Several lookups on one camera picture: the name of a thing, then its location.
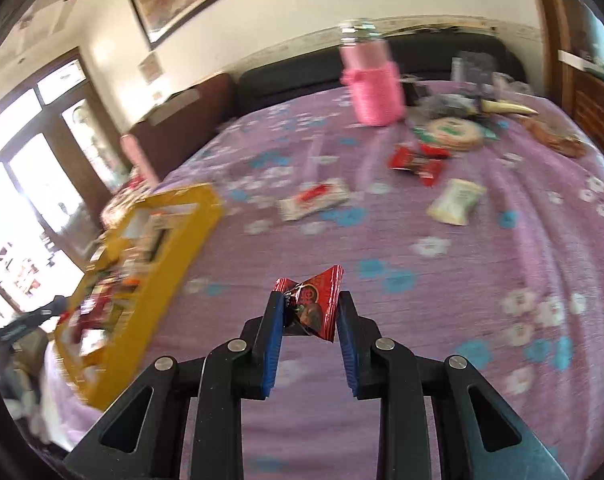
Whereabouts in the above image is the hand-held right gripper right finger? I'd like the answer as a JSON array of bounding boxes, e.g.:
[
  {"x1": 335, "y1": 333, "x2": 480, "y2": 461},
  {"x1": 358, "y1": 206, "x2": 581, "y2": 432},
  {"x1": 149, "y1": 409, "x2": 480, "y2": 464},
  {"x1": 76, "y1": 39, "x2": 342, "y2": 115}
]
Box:
[{"x1": 334, "y1": 290, "x2": 570, "y2": 480}]

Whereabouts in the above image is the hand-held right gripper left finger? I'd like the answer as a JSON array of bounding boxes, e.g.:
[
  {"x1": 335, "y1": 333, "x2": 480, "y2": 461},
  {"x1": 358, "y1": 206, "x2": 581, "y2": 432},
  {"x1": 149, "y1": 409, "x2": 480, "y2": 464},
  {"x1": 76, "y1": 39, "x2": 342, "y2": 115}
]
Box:
[{"x1": 64, "y1": 290, "x2": 289, "y2": 480}]

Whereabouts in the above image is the small red candy packet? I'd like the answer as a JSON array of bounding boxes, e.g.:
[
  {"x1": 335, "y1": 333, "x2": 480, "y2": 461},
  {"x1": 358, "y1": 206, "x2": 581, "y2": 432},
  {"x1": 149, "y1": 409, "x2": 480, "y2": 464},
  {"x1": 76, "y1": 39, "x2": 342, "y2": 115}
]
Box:
[
  {"x1": 273, "y1": 265, "x2": 346, "y2": 343},
  {"x1": 414, "y1": 156, "x2": 449, "y2": 187}
]

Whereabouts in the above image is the pile of snack packets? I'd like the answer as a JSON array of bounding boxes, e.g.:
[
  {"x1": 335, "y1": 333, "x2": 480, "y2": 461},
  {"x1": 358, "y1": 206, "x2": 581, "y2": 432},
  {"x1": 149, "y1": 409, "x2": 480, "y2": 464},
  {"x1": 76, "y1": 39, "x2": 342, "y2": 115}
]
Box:
[{"x1": 62, "y1": 205, "x2": 183, "y2": 361}]

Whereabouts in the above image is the yellow edged cardboard box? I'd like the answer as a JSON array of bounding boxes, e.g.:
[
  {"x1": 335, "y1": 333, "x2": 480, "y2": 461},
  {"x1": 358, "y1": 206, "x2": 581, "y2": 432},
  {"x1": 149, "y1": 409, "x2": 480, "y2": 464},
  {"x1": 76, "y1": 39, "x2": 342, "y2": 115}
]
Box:
[{"x1": 54, "y1": 183, "x2": 225, "y2": 411}]

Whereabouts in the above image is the purple floral blanket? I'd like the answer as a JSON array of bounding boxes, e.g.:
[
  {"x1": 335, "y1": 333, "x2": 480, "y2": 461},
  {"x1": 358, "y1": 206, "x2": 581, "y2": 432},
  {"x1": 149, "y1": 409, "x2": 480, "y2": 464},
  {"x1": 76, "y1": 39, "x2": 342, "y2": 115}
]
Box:
[{"x1": 46, "y1": 80, "x2": 604, "y2": 480}]

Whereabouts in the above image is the wooden framed glass door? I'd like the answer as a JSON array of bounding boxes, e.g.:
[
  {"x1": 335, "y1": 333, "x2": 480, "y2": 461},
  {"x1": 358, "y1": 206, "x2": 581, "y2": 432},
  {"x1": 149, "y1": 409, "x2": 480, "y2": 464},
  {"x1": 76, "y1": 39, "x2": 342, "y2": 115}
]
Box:
[{"x1": 0, "y1": 47, "x2": 132, "y2": 321}]

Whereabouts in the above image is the white red snack packet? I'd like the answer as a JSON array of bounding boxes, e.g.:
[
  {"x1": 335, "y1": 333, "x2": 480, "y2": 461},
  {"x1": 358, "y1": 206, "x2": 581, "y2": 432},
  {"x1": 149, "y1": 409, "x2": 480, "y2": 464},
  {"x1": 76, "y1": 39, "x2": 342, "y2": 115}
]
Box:
[{"x1": 277, "y1": 178, "x2": 351, "y2": 222}]

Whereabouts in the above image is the pale green white snack packet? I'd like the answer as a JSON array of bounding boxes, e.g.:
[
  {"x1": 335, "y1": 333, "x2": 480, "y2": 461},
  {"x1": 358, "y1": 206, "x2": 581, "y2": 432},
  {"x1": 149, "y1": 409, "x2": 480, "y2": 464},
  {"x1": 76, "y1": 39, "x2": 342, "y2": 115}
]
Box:
[{"x1": 426, "y1": 178, "x2": 488, "y2": 226}]

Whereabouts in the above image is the pink soft object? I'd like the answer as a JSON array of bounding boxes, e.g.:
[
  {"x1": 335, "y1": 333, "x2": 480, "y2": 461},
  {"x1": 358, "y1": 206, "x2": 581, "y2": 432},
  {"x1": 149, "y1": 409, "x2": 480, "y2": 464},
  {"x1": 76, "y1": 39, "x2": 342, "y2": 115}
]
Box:
[{"x1": 120, "y1": 135, "x2": 157, "y2": 183}]

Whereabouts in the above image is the round white green biscuit packet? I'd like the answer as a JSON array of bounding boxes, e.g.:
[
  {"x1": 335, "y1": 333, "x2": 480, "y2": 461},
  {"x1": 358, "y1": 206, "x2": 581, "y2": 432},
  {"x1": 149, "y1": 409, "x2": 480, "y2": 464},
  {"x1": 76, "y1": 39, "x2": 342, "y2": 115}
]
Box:
[{"x1": 413, "y1": 116, "x2": 485, "y2": 152}]

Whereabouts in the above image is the brown padded headboard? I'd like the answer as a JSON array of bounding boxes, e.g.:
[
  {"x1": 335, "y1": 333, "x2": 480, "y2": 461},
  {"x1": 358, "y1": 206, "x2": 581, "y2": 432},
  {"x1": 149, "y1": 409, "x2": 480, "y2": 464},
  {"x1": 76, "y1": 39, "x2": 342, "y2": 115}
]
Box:
[{"x1": 126, "y1": 72, "x2": 235, "y2": 183}]

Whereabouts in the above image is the bottle with pink knitted sleeve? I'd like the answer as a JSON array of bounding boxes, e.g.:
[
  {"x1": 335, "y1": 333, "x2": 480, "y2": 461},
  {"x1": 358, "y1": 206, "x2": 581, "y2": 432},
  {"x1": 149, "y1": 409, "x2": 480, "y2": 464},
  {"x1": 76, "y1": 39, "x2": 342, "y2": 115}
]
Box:
[{"x1": 338, "y1": 19, "x2": 407, "y2": 127}]

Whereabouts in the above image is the grey plastic bag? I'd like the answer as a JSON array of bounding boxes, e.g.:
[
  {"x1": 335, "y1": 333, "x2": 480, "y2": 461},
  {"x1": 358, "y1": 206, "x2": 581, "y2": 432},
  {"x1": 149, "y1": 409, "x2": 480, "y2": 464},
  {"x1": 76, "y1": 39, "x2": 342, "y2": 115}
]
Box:
[{"x1": 414, "y1": 92, "x2": 483, "y2": 121}]

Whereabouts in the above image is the black sofa back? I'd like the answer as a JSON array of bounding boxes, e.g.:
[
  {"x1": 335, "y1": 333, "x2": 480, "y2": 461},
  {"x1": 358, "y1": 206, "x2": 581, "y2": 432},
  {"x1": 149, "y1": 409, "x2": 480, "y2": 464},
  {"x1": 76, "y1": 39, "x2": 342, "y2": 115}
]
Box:
[{"x1": 237, "y1": 30, "x2": 528, "y2": 121}]

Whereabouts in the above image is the cream curved horn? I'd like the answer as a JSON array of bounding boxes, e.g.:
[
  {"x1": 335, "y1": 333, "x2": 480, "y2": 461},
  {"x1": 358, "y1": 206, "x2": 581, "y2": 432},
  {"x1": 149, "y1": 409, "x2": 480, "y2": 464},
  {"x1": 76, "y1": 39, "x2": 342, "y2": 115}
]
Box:
[{"x1": 482, "y1": 99, "x2": 539, "y2": 117}]

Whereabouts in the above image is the brown crumpled bag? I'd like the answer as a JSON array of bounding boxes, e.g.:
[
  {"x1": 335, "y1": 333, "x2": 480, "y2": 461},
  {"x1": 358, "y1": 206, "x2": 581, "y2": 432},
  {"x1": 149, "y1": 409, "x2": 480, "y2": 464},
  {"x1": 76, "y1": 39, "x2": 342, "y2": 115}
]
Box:
[{"x1": 524, "y1": 117, "x2": 588, "y2": 158}]

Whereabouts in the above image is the clear plastic container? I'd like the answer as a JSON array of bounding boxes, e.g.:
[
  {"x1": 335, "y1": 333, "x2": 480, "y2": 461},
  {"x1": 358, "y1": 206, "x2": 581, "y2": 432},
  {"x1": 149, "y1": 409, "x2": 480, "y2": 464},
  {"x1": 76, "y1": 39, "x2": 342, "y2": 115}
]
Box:
[{"x1": 452, "y1": 51, "x2": 498, "y2": 83}]

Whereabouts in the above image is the wooden framed glass partition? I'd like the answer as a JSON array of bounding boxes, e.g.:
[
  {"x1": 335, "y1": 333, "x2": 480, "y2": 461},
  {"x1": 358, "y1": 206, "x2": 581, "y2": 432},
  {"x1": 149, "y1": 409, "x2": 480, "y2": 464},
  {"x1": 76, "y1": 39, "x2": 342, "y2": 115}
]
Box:
[{"x1": 524, "y1": 0, "x2": 604, "y2": 161}]

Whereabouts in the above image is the small wall poster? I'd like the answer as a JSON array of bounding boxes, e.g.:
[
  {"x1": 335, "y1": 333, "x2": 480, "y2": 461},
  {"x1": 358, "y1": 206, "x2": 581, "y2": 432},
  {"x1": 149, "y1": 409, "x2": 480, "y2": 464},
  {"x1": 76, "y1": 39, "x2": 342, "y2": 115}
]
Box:
[{"x1": 138, "y1": 55, "x2": 163, "y2": 85}]

